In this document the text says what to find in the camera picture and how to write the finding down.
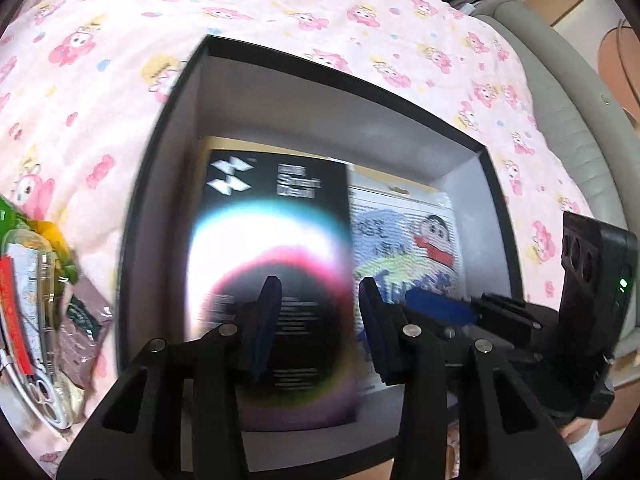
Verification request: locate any brown sachet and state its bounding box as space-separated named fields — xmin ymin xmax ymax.
xmin=56 ymin=280 xmax=116 ymax=391

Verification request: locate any pink printed blanket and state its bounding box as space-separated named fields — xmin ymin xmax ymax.
xmin=0 ymin=0 xmax=596 ymax=480

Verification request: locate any white clothing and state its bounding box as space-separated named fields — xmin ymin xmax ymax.
xmin=562 ymin=419 xmax=618 ymax=467

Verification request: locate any black cardboard box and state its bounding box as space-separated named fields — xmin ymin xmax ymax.
xmin=116 ymin=35 xmax=526 ymax=478

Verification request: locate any green and yellow snack packet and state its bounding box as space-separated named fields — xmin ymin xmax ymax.
xmin=0 ymin=195 xmax=83 ymax=286

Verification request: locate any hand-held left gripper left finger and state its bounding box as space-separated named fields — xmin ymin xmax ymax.
xmin=56 ymin=275 xmax=283 ymax=480

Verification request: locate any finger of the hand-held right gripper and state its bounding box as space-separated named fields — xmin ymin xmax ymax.
xmin=404 ymin=287 xmax=543 ymax=345

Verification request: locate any clear plastic blister pack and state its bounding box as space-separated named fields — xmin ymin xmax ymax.
xmin=0 ymin=232 xmax=76 ymax=431

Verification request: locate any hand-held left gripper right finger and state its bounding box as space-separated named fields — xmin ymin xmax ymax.
xmin=357 ymin=276 xmax=583 ymax=480

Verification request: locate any grey padded bed frame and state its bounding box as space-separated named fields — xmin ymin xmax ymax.
xmin=470 ymin=0 xmax=640 ymax=401

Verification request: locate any cartoon picture craft pack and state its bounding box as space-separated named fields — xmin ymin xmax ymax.
xmin=347 ymin=170 xmax=467 ymax=391

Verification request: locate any black glossy product box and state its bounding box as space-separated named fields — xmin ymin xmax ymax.
xmin=186 ymin=149 xmax=361 ymax=433

